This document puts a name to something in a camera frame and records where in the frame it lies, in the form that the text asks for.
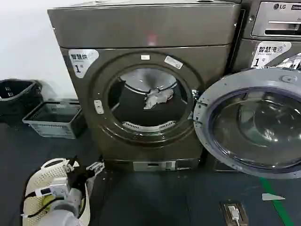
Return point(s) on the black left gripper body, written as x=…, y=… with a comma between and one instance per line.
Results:
x=78, y=177

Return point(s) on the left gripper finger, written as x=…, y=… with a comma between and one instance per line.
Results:
x=95, y=166
x=70, y=166

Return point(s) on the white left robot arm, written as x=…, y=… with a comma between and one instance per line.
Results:
x=68, y=207

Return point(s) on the cream perforated laundry basket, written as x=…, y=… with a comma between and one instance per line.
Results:
x=47, y=171

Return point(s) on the grey slotted plastic basket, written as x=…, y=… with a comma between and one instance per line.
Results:
x=54, y=129

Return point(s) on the black plastic basket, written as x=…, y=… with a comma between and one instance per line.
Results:
x=23, y=106

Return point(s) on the white grey crumpled clothes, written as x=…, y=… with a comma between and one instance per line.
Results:
x=152, y=97

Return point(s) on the round glass dryer door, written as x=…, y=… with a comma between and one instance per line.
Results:
x=211, y=94

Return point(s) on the metal floor socket box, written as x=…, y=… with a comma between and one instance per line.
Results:
x=224, y=213

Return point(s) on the grey dryer with round opening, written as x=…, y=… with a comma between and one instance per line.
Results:
x=141, y=30

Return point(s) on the white floor sticker scrap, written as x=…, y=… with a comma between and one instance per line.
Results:
x=270, y=197

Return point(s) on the green floor tape strip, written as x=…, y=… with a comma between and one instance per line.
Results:
x=282, y=214

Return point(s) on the grey machine with silver panel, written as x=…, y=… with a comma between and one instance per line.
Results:
x=270, y=26

